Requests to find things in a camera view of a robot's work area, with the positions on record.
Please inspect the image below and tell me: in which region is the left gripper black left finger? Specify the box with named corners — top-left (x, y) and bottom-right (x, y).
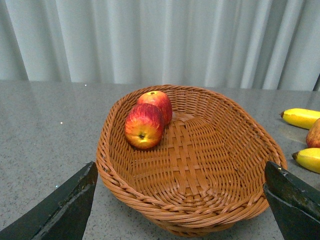
top-left (0, 161), bottom-right (98, 240)

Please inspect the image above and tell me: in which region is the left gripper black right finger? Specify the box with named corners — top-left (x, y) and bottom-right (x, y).
top-left (263, 161), bottom-right (320, 240)

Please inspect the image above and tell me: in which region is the red apple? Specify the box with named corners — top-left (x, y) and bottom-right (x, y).
top-left (306, 118), bottom-right (320, 148)
top-left (124, 103), bottom-right (165, 150)
top-left (137, 90), bottom-right (173, 125)

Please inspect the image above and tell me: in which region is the yellow banana lower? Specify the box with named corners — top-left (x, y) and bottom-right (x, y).
top-left (291, 148), bottom-right (320, 174)

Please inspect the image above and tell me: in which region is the yellow banana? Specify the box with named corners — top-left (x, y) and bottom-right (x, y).
top-left (291, 148), bottom-right (320, 174)
top-left (280, 108), bottom-right (320, 130)

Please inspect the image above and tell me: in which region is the yellow banana upper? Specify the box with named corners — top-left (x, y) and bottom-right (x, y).
top-left (280, 108), bottom-right (320, 130)

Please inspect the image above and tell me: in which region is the brown wicker basket left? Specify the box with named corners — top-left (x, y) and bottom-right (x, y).
top-left (96, 84), bottom-right (288, 237)

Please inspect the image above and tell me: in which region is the white pleated curtain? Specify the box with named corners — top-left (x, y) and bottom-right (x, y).
top-left (0, 0), bottom-right (320, 91)

